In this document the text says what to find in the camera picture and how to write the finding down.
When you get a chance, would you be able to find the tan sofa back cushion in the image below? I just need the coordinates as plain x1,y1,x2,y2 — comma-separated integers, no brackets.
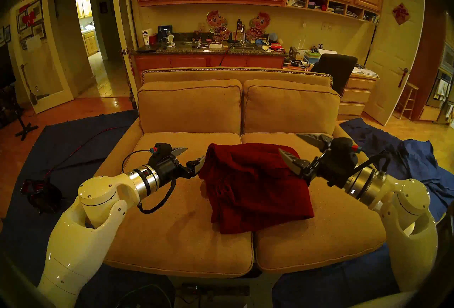
137,79,243,135
242,79,342,135

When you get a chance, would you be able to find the red fu door ornament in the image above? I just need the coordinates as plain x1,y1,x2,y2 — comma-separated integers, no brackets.
392,2,411,26

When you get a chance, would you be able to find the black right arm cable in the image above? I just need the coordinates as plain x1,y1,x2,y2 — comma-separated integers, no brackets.
351,150,391,178

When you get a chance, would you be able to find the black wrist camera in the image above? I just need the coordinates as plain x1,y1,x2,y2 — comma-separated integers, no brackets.
148,142,173,162
330,137,363,159

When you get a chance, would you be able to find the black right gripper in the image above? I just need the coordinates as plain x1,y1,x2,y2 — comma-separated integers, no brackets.
278,133,359,190

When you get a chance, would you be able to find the tan sofa seat cushion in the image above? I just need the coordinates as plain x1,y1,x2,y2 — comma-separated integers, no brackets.
241,133,388,274
103,133,254,279

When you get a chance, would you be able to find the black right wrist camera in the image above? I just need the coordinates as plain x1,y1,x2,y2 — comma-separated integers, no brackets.
330,137,363,159

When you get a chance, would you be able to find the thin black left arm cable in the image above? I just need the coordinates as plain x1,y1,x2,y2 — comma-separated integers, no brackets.
122,149,153,174

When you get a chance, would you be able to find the black power strip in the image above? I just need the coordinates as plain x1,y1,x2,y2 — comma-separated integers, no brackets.
181,283,250,297

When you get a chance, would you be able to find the black office chair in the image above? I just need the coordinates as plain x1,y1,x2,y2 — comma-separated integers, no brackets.
311,54,358,96

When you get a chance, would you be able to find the white paper stack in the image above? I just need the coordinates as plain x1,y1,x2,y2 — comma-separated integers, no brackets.
351,66,379,78

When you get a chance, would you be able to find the wooden kitchen base cabinet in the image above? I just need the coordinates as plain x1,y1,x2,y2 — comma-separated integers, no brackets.
82,30,99,57

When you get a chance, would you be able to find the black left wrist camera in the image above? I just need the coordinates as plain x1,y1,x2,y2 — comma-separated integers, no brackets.
148,142,173,162

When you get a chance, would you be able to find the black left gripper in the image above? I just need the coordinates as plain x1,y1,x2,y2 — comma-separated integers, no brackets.
152,147,206,190

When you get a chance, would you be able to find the white glass french door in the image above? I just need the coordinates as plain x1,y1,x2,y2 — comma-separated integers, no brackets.
10,0,74,114

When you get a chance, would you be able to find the white router with antennas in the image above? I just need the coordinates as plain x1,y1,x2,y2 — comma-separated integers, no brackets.
296,35,310,60

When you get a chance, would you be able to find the white panel door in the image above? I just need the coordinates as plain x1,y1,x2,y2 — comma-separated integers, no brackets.
364,0,425,126

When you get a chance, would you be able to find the black floor stand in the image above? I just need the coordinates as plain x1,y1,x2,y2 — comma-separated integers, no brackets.
10,98,39,141

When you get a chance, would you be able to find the open wooden cubby shelf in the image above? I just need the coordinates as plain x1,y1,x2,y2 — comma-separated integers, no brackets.
286,0,380,24

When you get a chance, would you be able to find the wooden stool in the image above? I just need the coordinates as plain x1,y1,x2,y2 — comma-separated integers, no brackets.
394,82,419,120

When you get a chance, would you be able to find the hanging dish towel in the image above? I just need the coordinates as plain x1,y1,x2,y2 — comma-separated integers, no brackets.
436,79,450,100

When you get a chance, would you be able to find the cartoon figure wall decoration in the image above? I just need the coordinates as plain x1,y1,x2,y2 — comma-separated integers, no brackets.
245,12,271,41
206,10,231,42

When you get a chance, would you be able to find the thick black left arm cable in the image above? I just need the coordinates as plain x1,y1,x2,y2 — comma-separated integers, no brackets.
137,179,177,214

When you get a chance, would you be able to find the wooden drawer desk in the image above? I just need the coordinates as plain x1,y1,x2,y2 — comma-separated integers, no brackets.
284,63,379,121

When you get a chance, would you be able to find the thin red floor cable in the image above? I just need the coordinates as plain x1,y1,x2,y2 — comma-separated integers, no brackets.
43,126,131,182

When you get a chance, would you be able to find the black red floor device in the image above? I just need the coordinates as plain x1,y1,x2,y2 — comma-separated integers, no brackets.
20,177,65,214

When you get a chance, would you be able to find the dark blue floor cloth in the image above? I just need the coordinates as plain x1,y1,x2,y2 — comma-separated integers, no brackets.
272,243,401,308
0,110,176,308
340,118,454,221

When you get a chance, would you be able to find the tan fabric sofa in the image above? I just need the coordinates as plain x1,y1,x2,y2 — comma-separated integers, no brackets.
73,67,399,279

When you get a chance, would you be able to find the granite top kitchen counter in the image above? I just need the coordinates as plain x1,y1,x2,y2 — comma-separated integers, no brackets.
129,41,288,91

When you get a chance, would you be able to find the red blanket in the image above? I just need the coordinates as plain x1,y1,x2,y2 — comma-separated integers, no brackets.
199,142,315,235

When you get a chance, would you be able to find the red hanging counter cable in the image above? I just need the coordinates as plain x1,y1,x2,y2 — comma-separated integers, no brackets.
219,29,239,67

